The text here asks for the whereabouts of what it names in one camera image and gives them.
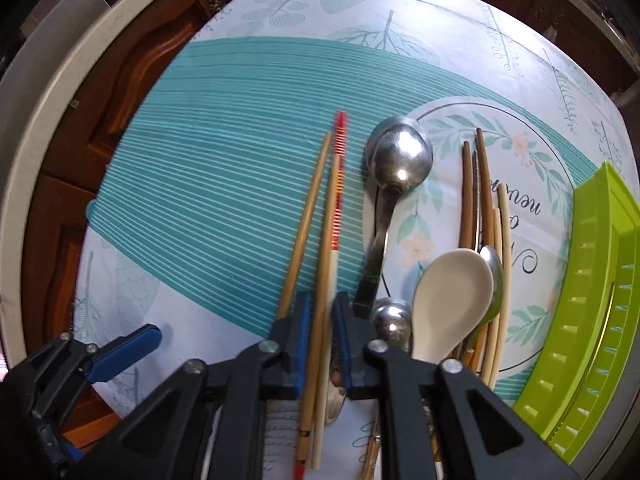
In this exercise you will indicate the large metal spoon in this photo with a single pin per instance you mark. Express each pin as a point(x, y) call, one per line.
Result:
point(400, 155)

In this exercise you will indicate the beige countertop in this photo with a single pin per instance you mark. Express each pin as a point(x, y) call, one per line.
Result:
point(50, 100)

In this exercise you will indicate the white ceramic spoon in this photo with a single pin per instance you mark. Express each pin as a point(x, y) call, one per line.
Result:
point(450, 295)

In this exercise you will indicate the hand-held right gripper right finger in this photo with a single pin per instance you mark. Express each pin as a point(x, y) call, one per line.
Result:
point(342, 345)

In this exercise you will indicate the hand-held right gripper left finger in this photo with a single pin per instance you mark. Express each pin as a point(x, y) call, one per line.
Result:
point(300, 345)

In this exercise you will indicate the grey panel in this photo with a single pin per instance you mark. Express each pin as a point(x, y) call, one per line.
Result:
point(55, 35)

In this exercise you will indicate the medium metal spoon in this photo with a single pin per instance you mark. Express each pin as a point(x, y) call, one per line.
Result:
point(392, 325)

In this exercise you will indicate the green plastic utensil tray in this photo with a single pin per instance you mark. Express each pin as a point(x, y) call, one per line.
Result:
point(575, 285)

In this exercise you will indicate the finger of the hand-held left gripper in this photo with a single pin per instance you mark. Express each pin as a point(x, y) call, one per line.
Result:
point(125, 352)

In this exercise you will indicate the leaf printed teal tablecloth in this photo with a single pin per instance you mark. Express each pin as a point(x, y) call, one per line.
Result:
point(225, 110)

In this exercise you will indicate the tan chopstick with red end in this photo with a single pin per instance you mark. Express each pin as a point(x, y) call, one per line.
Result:
point(316, 330)
point(305, 225)

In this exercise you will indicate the small metal spoon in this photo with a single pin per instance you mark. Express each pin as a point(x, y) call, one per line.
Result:
point(494, 265)

